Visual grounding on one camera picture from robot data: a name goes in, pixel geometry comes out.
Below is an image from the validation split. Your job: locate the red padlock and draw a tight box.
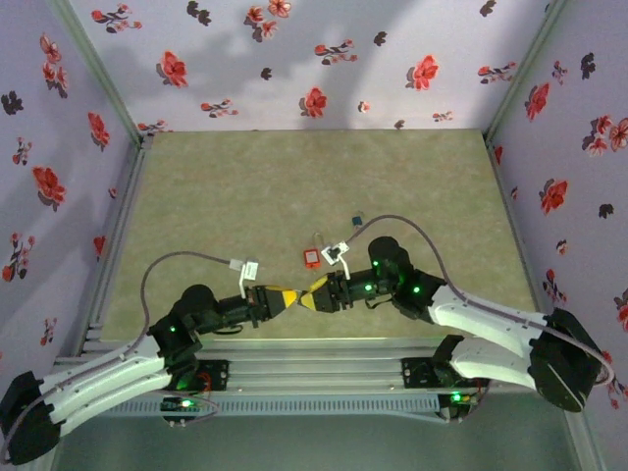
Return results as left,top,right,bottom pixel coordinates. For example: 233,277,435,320
302,232,327,270

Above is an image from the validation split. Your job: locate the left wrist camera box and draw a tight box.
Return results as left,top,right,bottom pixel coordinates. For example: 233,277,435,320
228,258,260,298

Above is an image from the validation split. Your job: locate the left black mount plate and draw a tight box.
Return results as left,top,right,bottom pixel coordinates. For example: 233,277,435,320
185,359,231,393

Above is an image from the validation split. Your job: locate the black mount plate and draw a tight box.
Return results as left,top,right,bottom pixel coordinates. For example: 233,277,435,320
185,359,231,393
400,356,491,391

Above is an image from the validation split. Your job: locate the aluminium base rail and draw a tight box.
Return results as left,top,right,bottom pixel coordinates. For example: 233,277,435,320
43,337,586,394

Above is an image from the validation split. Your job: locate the right black mount plate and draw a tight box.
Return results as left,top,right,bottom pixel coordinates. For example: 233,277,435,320
400,356,491,391

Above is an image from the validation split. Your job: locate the grey slotted cable duct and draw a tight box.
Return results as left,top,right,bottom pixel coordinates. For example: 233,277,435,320
66,395,441,418

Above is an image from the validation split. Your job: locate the aluminium side rail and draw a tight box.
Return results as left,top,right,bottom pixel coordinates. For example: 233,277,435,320
80,139,154,357
483,134,560,352

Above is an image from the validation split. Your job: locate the aluminium frame leg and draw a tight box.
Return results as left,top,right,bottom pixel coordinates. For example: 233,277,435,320
558,406,607,471

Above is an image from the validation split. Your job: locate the aluminium corner post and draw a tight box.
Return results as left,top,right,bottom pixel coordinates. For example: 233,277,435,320
51,0,154,148
483,0,573,143

